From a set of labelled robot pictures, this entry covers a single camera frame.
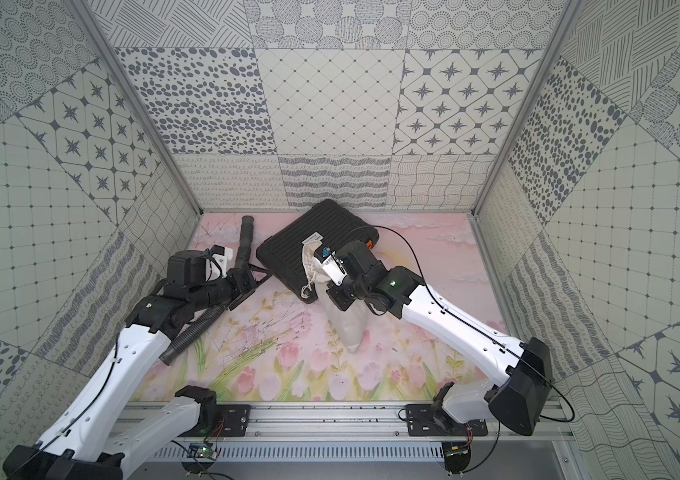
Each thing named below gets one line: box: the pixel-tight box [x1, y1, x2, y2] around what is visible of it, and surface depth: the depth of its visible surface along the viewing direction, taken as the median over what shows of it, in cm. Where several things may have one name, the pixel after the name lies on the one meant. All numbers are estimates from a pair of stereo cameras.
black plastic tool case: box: [256, 199, 379, 303], surface depth 106 cm
